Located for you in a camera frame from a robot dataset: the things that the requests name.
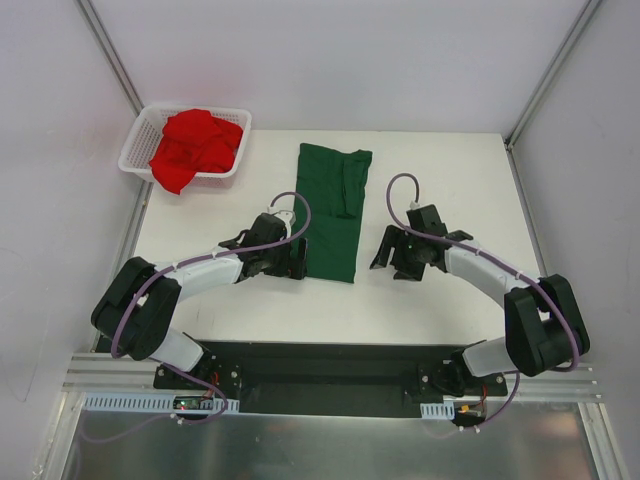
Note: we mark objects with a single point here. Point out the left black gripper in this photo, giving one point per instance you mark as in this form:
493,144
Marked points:
288,260

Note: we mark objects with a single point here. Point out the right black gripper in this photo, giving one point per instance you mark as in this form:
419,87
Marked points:
400,255

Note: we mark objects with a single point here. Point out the green t shirt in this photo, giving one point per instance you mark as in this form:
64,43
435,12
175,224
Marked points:
334,184

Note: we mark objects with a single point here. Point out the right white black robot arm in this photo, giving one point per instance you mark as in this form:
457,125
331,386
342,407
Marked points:
543,326

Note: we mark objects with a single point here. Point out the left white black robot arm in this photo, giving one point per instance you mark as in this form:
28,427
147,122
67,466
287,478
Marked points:
137,309

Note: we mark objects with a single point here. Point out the red t shirt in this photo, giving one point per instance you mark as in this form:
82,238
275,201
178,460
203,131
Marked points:
194,141

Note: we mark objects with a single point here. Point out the white plastic basket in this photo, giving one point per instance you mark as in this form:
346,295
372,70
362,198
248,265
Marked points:
146,133

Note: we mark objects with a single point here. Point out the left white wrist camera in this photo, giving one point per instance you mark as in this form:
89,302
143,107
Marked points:
288,217

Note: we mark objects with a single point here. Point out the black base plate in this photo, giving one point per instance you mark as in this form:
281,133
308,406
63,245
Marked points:
386,381

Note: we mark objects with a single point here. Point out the right slotted cable duct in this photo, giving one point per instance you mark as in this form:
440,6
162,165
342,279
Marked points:
438,411

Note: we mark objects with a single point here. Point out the slotted cable duct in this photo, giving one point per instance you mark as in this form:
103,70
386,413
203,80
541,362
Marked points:
438,411
157,403

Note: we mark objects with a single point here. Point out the aluminium rail frame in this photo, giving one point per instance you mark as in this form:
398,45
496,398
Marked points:
99,372

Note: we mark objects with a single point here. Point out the left slotted cable duct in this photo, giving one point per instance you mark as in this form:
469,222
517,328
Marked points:
157,403

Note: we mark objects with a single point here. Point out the right aluminium corner post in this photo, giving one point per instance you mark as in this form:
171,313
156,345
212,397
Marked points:
577,30

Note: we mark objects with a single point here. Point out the aluminium corner post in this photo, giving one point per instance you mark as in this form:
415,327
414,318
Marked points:
102,38
577,30

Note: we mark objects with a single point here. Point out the left aluminium corner post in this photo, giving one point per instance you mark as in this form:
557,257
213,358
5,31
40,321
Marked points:
102,38

